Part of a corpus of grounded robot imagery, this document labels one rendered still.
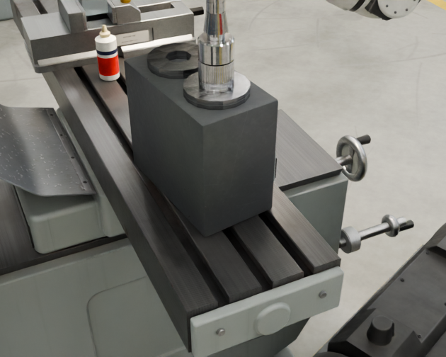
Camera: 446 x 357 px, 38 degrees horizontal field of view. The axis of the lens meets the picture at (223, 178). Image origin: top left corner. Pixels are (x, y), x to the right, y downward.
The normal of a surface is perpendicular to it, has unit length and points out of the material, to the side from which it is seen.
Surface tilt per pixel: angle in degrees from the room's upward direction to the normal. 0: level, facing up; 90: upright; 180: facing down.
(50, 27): 0
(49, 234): 90
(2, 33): 0
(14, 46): 0
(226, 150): 90
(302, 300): 90
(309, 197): 90
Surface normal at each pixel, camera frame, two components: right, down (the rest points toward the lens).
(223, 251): 0.00, -0.80
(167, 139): -0.83, 0.33
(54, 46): 0.38, 0.55
